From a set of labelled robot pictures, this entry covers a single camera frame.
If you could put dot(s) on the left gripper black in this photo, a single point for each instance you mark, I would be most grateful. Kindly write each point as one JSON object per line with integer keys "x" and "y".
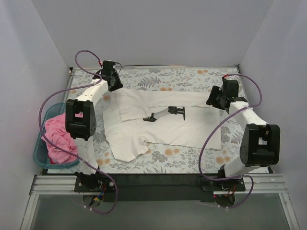
{"x": 116, "y": 83}

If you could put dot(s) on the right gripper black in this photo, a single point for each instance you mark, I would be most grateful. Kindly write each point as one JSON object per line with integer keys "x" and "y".
{"x": 213, "y": 97}

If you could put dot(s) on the white t shirt robot print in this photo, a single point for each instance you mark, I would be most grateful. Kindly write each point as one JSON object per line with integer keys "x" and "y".
{"x": 134, "y": 118}

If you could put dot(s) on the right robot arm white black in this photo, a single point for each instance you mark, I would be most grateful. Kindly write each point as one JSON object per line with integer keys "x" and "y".
{"x": 260, "y": 144}

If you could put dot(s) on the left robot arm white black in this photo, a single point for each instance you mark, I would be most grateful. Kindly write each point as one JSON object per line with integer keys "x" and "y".
{"x": 80, "y": 123}

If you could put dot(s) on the pink t shirt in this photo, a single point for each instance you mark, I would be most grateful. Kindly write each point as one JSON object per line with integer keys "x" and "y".
{"x": 57, "y": 134}

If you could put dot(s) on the floral table cloth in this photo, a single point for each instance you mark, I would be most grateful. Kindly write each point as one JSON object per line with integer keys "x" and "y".
{"x": 163, "y": 158}

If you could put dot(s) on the teal plastic basket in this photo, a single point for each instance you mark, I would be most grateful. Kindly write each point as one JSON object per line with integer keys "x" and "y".
{"x": 40, "y": 154}

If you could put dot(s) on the aluminium frame rail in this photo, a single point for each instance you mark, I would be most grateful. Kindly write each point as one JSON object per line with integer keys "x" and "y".
{"x": 264, "y": 183}

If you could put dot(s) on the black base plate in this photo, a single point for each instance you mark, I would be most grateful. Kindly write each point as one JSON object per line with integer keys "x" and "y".
{"x": 157, "y": 187}

